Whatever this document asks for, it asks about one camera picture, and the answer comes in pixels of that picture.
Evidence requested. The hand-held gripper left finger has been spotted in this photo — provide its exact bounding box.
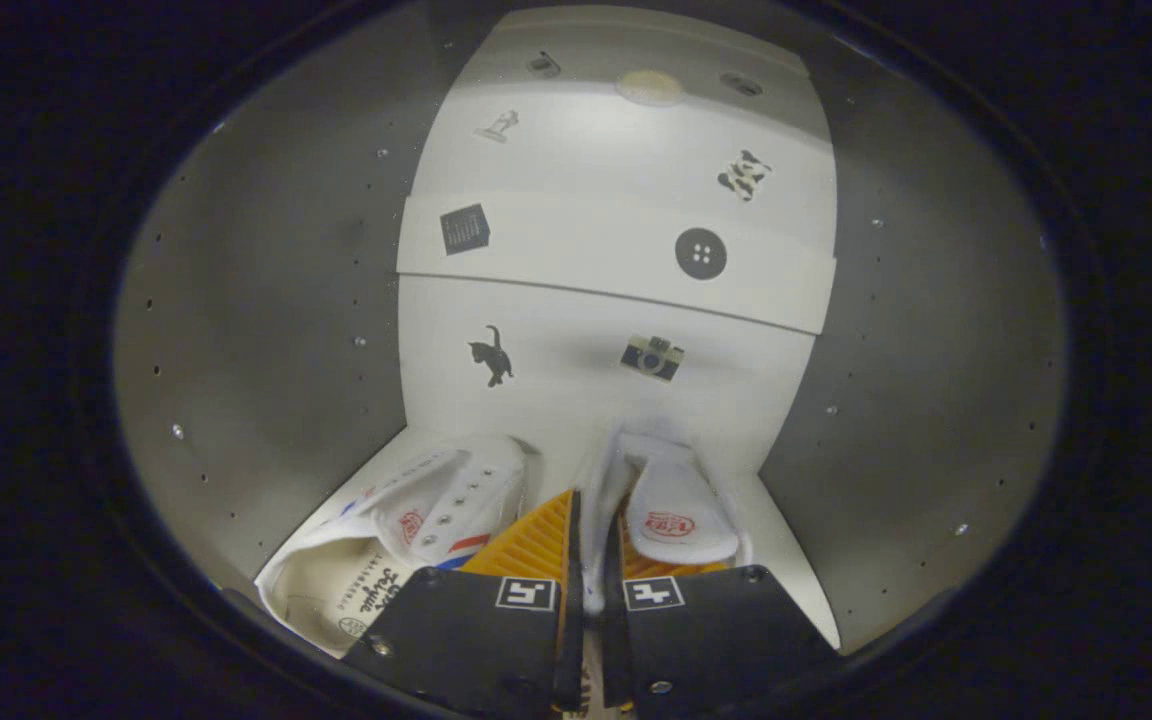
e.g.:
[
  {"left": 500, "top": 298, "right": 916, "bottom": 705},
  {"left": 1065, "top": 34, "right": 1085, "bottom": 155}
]
[{"left": 341, "top": 487, "right": 587, "bottom": 716}]

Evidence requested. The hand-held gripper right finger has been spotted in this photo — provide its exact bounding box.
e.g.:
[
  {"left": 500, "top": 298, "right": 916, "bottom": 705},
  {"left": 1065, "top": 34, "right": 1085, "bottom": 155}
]
[{"left": 599, "top": 510, "right": 840, "bottom": 720}]

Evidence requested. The white canvas shoe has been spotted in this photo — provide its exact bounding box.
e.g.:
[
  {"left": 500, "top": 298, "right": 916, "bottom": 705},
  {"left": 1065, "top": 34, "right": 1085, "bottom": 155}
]
[
  {"left": 576, "top": 425, "right": 755, "bottom": 716},
  {"left": 254, "top": 433, "right": 529, "bottom": 661}
]

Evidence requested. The grey shoe cabinet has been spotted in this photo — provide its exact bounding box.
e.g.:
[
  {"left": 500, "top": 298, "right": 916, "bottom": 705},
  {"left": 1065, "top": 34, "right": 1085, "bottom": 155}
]
[{"left": 111, "top": 0, "right": 1072, "bottom": 661}]

